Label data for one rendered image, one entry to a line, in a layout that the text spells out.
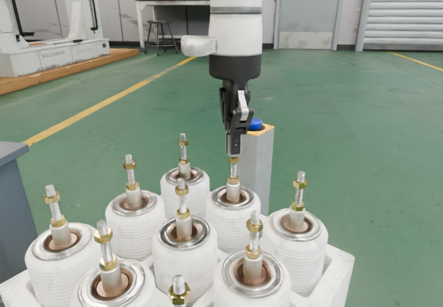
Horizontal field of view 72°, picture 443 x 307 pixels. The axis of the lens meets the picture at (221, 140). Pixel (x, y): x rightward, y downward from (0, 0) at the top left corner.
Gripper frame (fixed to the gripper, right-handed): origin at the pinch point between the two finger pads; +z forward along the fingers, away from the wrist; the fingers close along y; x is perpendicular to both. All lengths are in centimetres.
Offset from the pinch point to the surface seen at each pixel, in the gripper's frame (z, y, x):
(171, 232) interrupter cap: 10.1, -7.4, 10.8
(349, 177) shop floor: 35, 41, -54
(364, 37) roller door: 15, 401, -307
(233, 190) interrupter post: 8.0, -1.1, 0.2
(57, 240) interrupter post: 9.1, -7.1, 26.0
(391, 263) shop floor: 35, 2, -40
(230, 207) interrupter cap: 9.8, -3.3, 1.2
